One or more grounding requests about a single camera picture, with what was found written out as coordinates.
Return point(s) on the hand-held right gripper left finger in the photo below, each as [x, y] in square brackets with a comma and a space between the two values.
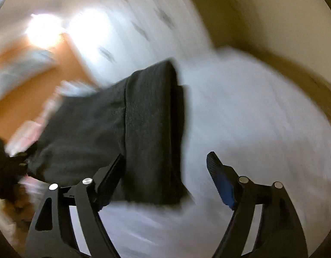
[109, 182]

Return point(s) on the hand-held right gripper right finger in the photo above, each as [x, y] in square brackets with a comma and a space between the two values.
[222, 182]

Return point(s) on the dark grey pants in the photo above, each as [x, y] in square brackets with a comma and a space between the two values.
[149, 129]

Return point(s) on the white butterfly print bed sheet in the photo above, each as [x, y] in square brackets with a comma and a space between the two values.
[249, 113]

